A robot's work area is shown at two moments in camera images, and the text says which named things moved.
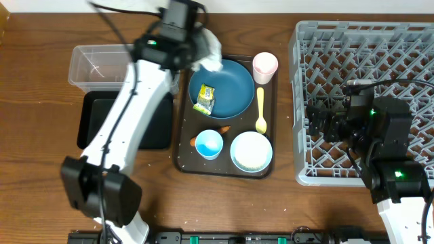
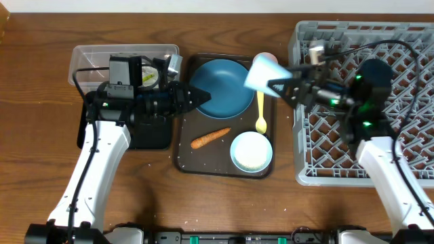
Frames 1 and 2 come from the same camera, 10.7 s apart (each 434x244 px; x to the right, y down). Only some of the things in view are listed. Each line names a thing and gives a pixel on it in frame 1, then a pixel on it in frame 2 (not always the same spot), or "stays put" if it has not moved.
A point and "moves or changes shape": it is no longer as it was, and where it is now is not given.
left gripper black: x=195 y=43 → x=177 y=99
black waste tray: x=155 y=131 stays put
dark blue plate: x=234 y=88 stays put
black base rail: x=215 y=238 stays put
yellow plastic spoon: x=261 y=125 stays put
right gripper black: x=327 y=123 → x=308 y=90
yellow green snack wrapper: x=205 y=99 moves or changes shape
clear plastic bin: x=100 y=68 stays put
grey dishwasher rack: x=325 y=55 stays put
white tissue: x=213 y=60 moves or changes shape
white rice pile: x=251 y=150 stays put
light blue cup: x=209 y=144 → x=262 y=70
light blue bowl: x=251 y=152 stays put
